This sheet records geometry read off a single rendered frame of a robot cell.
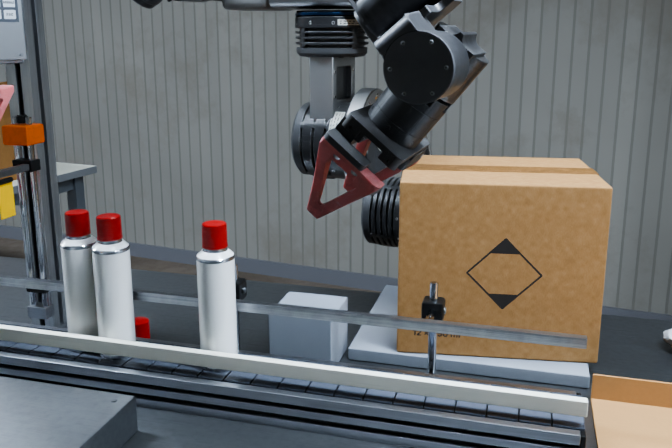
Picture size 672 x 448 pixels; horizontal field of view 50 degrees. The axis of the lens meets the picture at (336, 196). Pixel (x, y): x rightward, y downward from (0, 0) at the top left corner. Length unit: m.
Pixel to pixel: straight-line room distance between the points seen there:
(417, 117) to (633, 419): 0.57
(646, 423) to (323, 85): 0.74
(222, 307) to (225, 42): 3.06
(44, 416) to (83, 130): 3.71
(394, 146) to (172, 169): 3.63
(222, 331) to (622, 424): 0.54
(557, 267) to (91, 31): 3.71
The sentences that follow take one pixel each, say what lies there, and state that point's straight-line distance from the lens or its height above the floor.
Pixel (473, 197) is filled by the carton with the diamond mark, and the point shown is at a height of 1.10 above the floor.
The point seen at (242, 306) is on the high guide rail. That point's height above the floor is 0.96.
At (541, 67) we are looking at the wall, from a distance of 3.42.
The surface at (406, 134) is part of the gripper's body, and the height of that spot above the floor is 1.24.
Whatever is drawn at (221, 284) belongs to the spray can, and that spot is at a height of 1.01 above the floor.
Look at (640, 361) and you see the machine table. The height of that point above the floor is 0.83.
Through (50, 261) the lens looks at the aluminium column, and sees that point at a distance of 1.30.
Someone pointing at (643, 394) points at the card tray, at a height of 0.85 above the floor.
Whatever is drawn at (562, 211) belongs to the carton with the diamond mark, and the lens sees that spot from 1.07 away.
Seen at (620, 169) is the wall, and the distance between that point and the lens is 3.44.
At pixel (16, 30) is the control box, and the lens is 1.23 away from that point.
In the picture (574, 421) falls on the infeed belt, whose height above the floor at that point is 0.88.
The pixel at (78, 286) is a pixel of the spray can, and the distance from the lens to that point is 1.09.
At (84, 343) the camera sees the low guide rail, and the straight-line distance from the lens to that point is 1.08.
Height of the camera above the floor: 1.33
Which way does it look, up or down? 13 degrees down
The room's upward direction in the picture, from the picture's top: straight up
